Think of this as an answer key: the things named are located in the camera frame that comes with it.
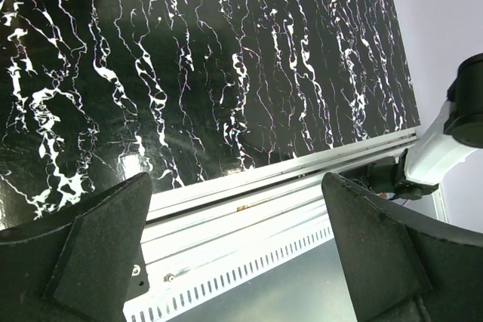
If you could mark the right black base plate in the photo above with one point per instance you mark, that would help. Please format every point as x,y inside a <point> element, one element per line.
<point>139,283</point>

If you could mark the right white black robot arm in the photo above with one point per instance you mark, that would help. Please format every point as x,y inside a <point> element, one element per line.
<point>454,135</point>

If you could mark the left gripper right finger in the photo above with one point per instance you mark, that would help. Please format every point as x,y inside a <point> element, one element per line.
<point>401,265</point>

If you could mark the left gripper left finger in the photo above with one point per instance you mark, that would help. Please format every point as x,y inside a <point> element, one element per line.
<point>75,264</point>

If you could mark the aluminium mounting rail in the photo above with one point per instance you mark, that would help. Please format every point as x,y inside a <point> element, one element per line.
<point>181,220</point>

